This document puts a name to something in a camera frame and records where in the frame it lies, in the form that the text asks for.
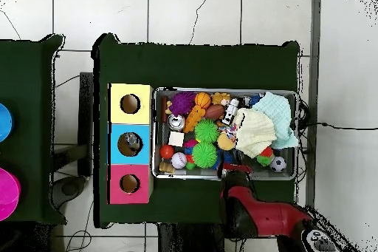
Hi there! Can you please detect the cream knitted cloth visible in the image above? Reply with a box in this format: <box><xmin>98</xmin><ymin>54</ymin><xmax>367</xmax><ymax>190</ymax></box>
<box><xmin>233</xmin><ymin>107</ymin><xmax>278</xmax><ymax>159</ymax></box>

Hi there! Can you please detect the mint green knitted cloth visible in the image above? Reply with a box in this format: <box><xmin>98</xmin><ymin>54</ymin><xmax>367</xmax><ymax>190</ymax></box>
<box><xmin>252</xmin><ymin>91</ymin><xmax>300</xmax><ymax>149</ymax></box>

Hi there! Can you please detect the shallow silver mesh bin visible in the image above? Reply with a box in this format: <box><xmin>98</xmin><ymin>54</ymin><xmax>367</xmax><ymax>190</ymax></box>
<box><xmin>151</xmin><ymin>86</ymin><xmax>300</xmax><ymax>181</ymax></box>

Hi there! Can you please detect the wooden box with three holes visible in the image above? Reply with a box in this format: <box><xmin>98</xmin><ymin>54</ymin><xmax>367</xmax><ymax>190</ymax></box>
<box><xmin>107</xmin><ymin>83</ymin><xmax>155</xmax><ymax>205</ymax></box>

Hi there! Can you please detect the green puffer toy with eyes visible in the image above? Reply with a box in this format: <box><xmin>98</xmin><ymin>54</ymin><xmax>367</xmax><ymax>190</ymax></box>
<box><xmin>191</xmin><ymin>142</ymin><xmax>219</xmax><ymax>169</ymax></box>

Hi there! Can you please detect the black and white soccer ball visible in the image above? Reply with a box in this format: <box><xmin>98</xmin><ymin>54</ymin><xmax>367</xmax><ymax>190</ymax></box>
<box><xmin>269</xmin><ymin>156</ymin><xmax>287</xmax><ymax>174</ymax></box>

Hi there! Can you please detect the grey plastic toy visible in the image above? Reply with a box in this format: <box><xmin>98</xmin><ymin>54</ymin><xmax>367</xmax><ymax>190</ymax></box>
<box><xmin>221</xmin><ymin>98</ymin><xmax>240</xmax><ymax>126</ymax></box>

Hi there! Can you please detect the brown toy football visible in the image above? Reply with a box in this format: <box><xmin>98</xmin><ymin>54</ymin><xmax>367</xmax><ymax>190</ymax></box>
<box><xmin>204</xmin><ymin>103</ymin><xmax>226</xmax><ymax>120</ymax></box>

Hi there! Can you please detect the orange toy basketball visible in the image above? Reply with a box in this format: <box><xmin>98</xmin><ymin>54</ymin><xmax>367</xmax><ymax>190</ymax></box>
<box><xmin>194</xmin><ymin>92</ymin><xmax>212</xmax><ymax>109</ymax></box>

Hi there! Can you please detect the silver drink can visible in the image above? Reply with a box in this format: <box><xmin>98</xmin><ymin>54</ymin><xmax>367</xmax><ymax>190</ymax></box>
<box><xmin>167</xmin><ymin>114</ymin><xmax>186</xmax><ymax>132</ymax></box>

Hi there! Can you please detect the purple spiky ball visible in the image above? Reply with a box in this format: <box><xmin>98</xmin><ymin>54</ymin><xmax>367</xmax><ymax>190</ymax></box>
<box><xmin>169</xmin><ymin>91</ymin><xmax>197</xmax><ymax>117</ymax></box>

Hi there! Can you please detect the black upright panel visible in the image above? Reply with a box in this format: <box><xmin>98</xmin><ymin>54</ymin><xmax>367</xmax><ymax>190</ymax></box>
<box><xmin>77</xmin><ymin>71</ymin><xmax>95</xmax><ymax>177</ymax></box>

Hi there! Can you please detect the magenta round disc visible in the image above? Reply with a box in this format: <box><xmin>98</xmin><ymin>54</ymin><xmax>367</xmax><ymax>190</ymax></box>
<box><xmin>0</xmin><ymin>167</ymin><xmax>21</xmax><ymax>222</ymax></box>

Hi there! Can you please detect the blue round disc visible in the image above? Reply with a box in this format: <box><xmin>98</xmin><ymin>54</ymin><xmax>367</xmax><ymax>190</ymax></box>
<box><xmin>0</xmin><ymin>102</ymin><xmax>15</xmax><ymax>143</ymax></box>

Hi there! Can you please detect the green stringy puffer ball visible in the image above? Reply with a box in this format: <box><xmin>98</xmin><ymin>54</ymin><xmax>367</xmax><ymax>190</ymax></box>
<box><xmin>193</xmin><ymin>118</ymin><xmax>220</xmax><ymax>144</ymax></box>

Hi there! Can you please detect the thin black cable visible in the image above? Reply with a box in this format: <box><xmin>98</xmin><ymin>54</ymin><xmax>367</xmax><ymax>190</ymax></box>
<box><xmin>298</xmin><ymin>120</ymin><xmax>378</xmax><ymax>132</ymax></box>

